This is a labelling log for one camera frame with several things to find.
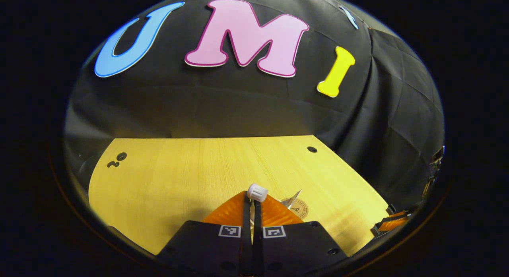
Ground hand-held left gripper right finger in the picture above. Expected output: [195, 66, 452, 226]
[253, 194, 350, 277]

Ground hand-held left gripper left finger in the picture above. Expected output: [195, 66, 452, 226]
[157, 191, 254, 277]

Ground white toothbrush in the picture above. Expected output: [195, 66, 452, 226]
[247, 183, 269, 246]

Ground round brown coaster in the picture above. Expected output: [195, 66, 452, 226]
[289, 198, 309, 220]

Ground white toothpaste tube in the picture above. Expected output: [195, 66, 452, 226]
[281, 189, 302, 208]

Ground wooden desktop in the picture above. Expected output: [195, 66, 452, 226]
[88, 135, 389, 257]

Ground black backdrop cloth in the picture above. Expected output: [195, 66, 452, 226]
[64, 0, 445, 214]

